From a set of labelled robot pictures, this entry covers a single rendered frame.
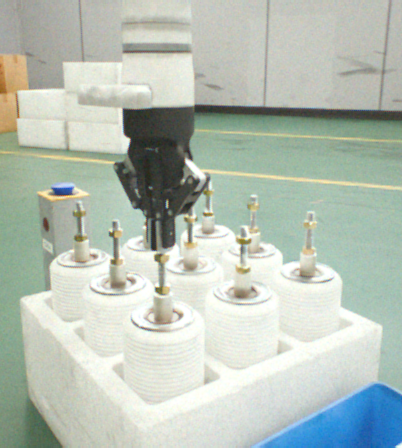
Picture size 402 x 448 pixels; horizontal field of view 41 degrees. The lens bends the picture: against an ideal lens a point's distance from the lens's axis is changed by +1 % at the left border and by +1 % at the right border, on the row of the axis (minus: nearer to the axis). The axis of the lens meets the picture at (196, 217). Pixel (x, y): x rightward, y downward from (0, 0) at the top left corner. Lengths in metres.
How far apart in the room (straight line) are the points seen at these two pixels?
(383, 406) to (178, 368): 0.31
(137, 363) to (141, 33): 0.35
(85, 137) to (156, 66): 2.97
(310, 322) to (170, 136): 0.34
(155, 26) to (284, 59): 5.45
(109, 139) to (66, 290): 2.64
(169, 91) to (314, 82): 5.37
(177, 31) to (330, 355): 0.45
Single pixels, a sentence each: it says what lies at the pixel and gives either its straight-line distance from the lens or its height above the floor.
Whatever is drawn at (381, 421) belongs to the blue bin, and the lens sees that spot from 0.82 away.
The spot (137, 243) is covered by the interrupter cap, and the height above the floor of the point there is 0.25.
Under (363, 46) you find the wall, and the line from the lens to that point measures 5.79.
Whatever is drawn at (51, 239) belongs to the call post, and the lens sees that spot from 0.97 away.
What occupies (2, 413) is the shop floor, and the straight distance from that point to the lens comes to 0.96.
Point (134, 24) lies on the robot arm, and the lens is 0.55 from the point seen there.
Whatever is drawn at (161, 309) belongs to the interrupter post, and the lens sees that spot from 0.62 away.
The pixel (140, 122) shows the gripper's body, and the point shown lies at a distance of 0.54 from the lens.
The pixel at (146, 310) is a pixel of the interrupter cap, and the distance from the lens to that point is 0.65.
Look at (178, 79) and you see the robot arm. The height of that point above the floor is 0.52.
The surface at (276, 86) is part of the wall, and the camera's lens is 6.00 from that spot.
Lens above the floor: 0.53
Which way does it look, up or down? 16 degrees down
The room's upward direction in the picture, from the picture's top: straight up
